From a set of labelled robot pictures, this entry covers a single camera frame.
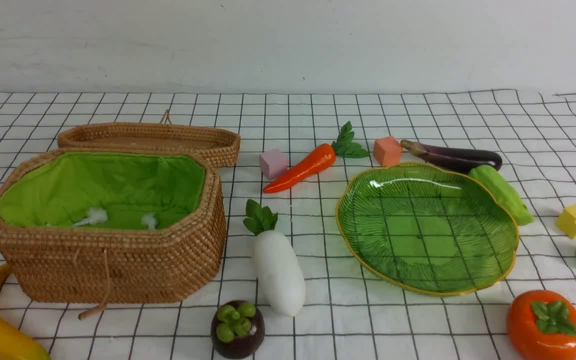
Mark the woven wicker basket lid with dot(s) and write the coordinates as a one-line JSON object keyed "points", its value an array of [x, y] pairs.
{"points": [[218, 147]]}

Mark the pink foam cube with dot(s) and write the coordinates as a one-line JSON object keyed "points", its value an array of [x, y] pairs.
{"points": [[273, 163]]}

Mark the white toy radish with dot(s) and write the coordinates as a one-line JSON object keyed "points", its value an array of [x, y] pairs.
{"points": [[278, 271]]}

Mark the orange toy persimmon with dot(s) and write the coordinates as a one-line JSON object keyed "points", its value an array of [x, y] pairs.
{"points": [[541, 325]]}

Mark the green toy cucumber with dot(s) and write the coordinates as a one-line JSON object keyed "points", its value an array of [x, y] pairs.
{"points": [[503, 192]]}

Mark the woven wicker basket green lining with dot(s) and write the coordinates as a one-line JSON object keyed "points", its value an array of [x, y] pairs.
{"points": [[109, 226]]}

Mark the white checkered tablecloth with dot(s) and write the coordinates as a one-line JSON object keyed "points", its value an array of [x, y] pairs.
{"points": [[349, 314]]}

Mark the orange toy carrot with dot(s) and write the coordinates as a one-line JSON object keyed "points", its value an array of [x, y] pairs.
{"points": [[320, 159]]}

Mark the dark purple toy mangosteen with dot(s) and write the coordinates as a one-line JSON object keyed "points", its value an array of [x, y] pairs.
{"points": [[237, 329]]}

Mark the green glass leaf plate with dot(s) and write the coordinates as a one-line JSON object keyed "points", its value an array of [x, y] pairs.
{"points": [[427, 230]]}

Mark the purple toy eggplant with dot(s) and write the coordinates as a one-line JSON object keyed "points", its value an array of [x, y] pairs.
{"points": [[457, 160]]}

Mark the orange foam cube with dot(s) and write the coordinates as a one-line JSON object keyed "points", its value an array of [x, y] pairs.
{"points": [[387, 151]]}

